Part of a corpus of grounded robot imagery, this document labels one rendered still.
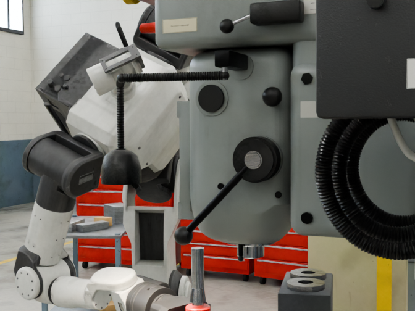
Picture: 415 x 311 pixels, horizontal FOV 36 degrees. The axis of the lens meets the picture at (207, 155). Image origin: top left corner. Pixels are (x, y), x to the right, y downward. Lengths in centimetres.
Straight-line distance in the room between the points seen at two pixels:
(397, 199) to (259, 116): 24
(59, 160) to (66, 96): 18
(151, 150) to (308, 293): 50
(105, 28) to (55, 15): 111
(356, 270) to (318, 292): 136
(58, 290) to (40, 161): 30
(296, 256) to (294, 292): 434
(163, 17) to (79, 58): 61
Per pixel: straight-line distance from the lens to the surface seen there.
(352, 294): 291
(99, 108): 152
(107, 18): 1194
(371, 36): 69
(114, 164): 113
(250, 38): 100
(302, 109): 96
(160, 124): 154
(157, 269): 184
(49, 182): 149
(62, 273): 160
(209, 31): 102
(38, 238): 155
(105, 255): 671
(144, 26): 131
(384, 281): 287
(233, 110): 102
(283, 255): 591
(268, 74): 100
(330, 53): 70
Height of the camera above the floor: 151
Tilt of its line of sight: 3 degrees down
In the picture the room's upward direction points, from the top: straight up
